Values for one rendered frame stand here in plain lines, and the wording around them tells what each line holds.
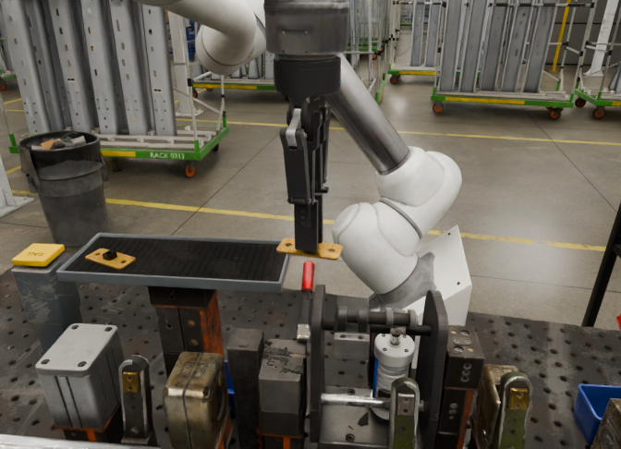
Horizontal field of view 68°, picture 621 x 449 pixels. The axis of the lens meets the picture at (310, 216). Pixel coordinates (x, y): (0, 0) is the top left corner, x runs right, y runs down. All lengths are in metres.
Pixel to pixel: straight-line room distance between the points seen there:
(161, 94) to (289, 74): 4.33
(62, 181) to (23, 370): 2.06
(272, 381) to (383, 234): 0.58
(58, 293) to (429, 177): 0.86
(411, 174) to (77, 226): 2.70
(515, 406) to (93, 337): 0.60
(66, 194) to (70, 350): 2.67
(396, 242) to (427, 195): 0.14
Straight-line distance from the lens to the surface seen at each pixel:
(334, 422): 0.79
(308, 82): 0.50
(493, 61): 7.60
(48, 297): 0.94
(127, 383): 0.72
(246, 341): 0.72
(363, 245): 1.15
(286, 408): 0.73
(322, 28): 0.49
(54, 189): 3.40
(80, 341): 0.77
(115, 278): 0.80
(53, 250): 0.93
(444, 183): 1.23
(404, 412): 0.67
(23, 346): 1.53
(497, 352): 1.39
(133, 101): 4.97
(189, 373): 0.72
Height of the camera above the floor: 1.57
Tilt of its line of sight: 25 degrees down
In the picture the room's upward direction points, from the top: straight up
